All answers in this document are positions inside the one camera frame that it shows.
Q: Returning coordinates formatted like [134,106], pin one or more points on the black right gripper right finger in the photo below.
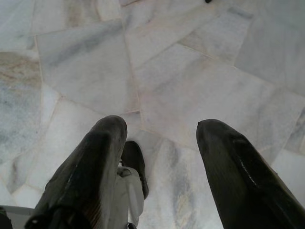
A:
[238,181]

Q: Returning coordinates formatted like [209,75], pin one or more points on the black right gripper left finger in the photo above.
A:
[90,171]

